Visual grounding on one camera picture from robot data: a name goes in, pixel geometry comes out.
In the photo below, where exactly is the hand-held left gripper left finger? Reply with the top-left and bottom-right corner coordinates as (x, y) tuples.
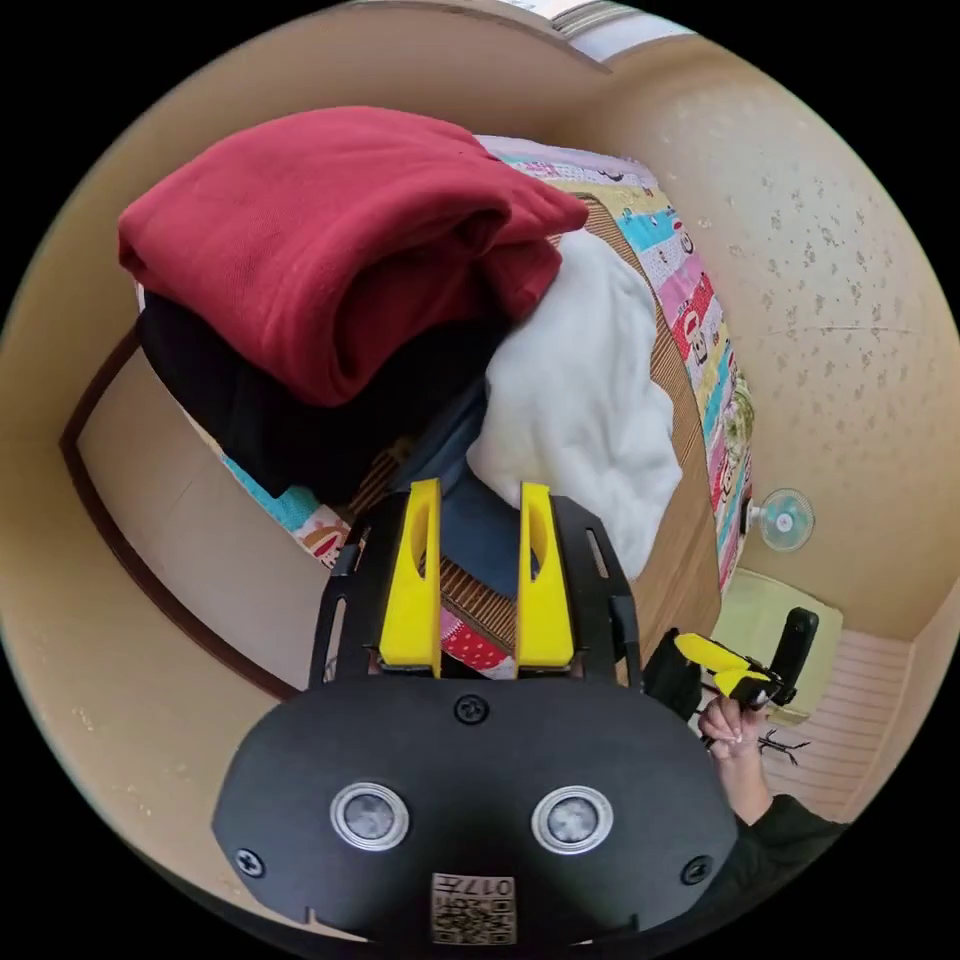
(378, 479), (444, 671)

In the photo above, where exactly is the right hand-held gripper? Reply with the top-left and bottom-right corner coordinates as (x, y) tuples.
(642, 628), (798, 726)

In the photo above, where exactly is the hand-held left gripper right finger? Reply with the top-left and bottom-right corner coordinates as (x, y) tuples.
(516, 482), (577, 671)

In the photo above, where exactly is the person's right forearm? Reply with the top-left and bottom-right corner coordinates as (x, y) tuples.
(718, 753), (853, 886)

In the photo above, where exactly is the white long sleeve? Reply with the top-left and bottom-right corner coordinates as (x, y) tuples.
(465, 230), (685, 583)

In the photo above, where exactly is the person's right hand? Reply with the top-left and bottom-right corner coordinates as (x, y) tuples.
(696, 691), (768, 763)

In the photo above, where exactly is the small white fan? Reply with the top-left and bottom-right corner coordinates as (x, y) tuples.
(741, 487), (817, 555)

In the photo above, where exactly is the pile of clothes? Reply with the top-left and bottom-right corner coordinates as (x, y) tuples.
(116, 105), (592, 603)

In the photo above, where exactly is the window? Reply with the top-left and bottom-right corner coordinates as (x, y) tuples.
(551, 0), (695, 66)

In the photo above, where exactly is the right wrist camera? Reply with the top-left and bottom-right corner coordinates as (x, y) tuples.
(766, 606), (820, 706)

